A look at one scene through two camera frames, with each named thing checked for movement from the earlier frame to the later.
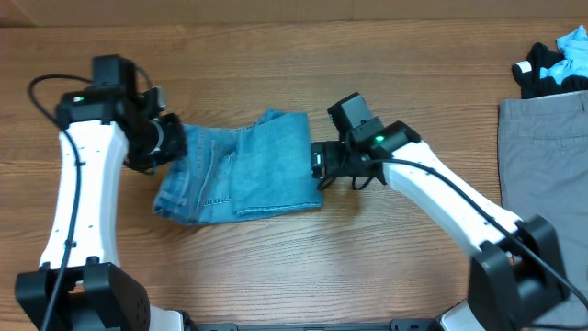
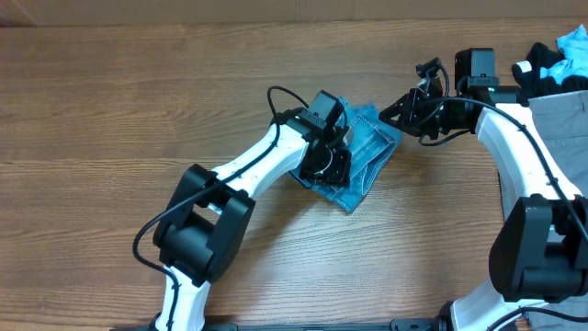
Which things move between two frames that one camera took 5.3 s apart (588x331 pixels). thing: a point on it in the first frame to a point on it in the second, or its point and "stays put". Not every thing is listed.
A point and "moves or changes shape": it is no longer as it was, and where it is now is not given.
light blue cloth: (574, 47) stays put
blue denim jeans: (267, 165) moves or changes shape
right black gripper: (330, 151) to (409, 121)
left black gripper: (177, 147) to (340, 172)
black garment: (527, 74) stays put
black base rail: (395, 325) stays put
